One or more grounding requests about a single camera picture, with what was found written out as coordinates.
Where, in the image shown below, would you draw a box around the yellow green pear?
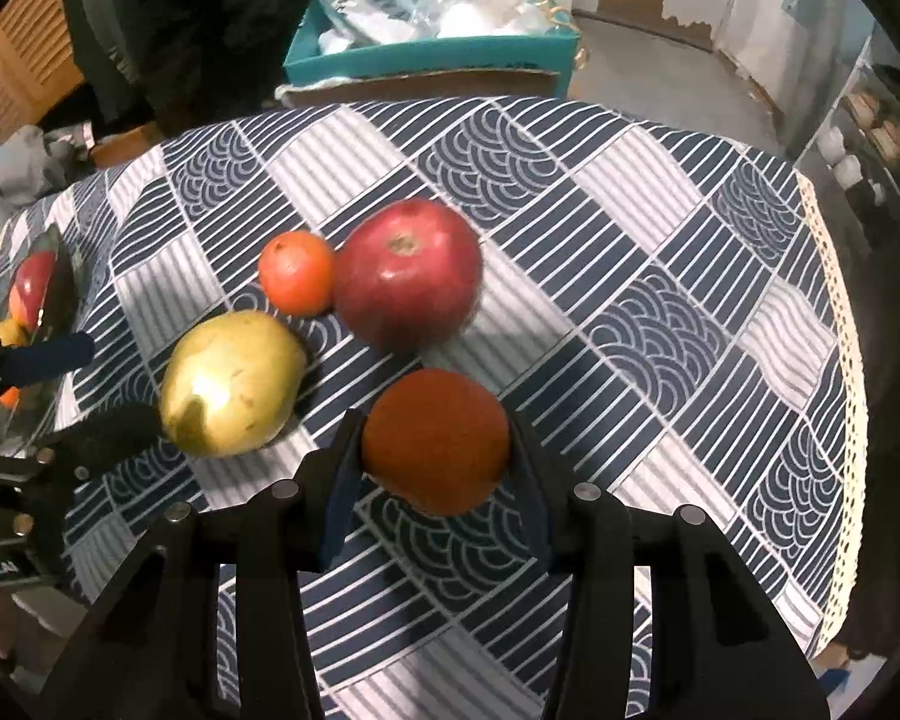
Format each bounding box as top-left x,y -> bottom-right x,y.
159,310 -> 308,458

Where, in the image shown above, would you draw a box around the red apple front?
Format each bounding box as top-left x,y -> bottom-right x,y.
7,250 -> 56,332

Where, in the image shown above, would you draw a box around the small orange tangerine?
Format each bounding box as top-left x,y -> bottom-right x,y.
258,231 -> 334,317

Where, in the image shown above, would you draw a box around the large dark red apple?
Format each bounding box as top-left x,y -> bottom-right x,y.
333,199 -> 484,355

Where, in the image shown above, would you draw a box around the large orange front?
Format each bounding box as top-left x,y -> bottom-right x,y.
0,387 -> 20,410

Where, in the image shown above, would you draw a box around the yellow green mango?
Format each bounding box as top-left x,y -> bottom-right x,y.
0,317 -> 30,348

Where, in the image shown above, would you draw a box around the dark glass bowl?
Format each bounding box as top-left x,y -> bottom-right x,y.
0,223 -> 77,454

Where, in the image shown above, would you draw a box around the grey clothes pile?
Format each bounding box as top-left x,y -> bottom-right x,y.
0,121 -> 95,208

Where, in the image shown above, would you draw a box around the wooden louvered cabinet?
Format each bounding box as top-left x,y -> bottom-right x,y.
0,0 -> 84,145

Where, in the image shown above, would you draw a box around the blue white patterned tablecloth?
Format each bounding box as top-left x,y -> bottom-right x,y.
0,98 -> 866,718

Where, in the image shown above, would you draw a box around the black hanging clothes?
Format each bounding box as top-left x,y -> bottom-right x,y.
63,0 -> 310,137

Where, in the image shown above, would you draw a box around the shoe rack with shoes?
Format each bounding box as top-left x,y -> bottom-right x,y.
797,26 -> 900,255

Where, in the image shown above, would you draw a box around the brown cardboard box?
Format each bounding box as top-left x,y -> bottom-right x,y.
274,68 -> 559,107

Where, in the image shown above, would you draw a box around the clear plastic bag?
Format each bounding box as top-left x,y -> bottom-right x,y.
414,0 -> 557,39

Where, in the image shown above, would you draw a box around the teal cardboard box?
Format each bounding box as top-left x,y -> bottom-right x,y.
283,5 -> 582,98

